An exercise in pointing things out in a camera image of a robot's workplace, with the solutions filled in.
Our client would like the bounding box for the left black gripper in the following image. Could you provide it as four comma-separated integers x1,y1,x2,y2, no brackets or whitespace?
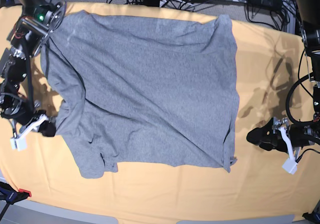
246,117,299,154

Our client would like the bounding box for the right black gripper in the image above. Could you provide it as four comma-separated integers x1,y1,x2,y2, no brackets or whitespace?
9,107,57,137

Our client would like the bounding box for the grey t-shirt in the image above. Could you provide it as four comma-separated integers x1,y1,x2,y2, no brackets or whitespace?
40,11,240,179

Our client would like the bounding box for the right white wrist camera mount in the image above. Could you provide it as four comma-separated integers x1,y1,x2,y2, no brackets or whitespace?
10,114,49,152

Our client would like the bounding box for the black clamp right corner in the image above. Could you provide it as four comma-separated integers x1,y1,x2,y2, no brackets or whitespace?
302,211,320,224

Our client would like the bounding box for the blue red table clamp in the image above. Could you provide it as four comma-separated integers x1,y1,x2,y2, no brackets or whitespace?
0,181,32,205

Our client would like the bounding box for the black power adapter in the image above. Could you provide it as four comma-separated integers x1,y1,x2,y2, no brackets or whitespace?
248,0,283,12

